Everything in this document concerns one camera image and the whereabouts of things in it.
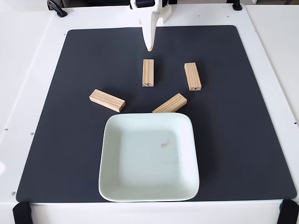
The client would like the pale green square plate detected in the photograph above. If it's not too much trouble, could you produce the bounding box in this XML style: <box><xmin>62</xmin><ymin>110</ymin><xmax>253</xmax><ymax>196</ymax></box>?
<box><xmin>98</xmin><ymin>112</ymin><xmax>200</xmax><ymax>203</ymax></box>

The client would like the black rubber mat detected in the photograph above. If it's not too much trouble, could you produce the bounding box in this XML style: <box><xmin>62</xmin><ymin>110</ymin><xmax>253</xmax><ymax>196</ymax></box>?
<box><xmin>15</xmin><ymin>25</ymin><xmax>297</xmax><ymax>203</ymax></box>

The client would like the grooved wooden block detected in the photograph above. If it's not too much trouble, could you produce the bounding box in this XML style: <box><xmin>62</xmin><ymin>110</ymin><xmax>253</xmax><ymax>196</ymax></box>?
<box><xmin>152</xmin><ymin>93</ymin><xmax>187</xmax><ymax>113</ymax></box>
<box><xmin>89</xmin><ymin>89</ymin><xmax>126</xmax><ymax>113</ymax></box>
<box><xmin>142</xmin><ymin>59</ymin><xmax>155</xmax><ymax>88</ymax></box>
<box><xmin>184</xmin><ymin>62</ymin><xmax>202</xmax><ymax>91</ymax></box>

